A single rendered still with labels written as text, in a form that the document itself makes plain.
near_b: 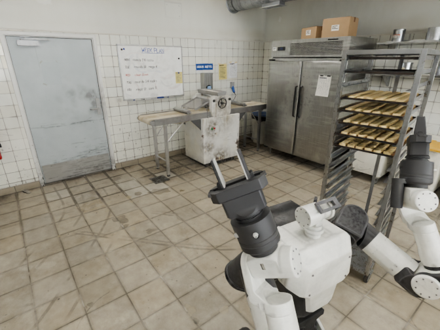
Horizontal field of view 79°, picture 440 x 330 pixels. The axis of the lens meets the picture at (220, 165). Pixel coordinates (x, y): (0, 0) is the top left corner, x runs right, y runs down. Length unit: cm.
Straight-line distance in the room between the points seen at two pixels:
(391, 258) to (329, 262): 25
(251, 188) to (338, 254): 49
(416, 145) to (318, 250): 44
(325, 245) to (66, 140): 418
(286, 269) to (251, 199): 16
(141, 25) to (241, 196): 446
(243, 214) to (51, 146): 424
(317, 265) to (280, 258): 31
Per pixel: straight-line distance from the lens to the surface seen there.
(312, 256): 88
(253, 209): 54
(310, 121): 461
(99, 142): 475
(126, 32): 475
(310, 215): 84
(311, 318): 114
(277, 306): 63
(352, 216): 107
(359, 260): 271
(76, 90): 456
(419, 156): 103
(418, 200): 99
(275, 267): 59
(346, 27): 457
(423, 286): 108
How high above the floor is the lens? 176
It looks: 22 degrees down
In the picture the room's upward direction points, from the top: straight up
